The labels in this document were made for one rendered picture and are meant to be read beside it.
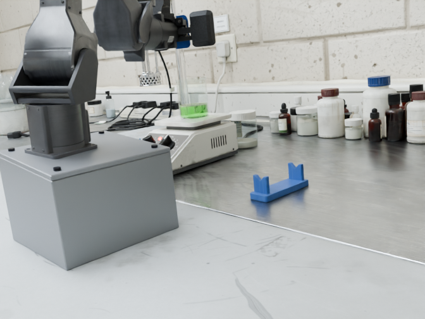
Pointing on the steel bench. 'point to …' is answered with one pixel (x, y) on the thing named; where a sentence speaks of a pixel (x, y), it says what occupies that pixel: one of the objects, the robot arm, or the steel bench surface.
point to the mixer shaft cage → (147, 78)
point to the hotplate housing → (202, 144)
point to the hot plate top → (192, 121)
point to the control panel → (171, 139)
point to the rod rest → (287, 187)
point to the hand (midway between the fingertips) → (177, 33)
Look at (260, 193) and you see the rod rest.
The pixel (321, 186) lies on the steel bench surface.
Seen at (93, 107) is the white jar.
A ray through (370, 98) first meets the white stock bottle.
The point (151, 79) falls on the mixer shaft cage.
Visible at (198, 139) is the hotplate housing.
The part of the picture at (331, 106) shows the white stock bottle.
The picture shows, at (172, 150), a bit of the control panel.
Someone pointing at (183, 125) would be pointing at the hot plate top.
